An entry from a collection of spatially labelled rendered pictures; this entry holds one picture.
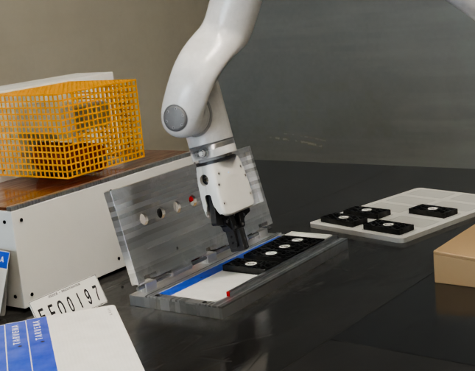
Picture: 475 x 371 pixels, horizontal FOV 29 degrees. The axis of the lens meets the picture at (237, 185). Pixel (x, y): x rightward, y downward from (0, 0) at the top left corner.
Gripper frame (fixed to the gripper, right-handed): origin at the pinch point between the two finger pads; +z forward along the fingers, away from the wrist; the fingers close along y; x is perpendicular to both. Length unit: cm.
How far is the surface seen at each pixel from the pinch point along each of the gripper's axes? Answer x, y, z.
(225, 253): 12.5, 11.0, 4.2
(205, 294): 0.9, -11.7, 6.6
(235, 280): 0.4, -3.2, 6.7
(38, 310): 17.6, -34.2, 0.6
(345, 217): 2.5, 42.8, 6.1
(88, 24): 166, 151, -74
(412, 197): -1, 69, 8
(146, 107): 173, 180, -35
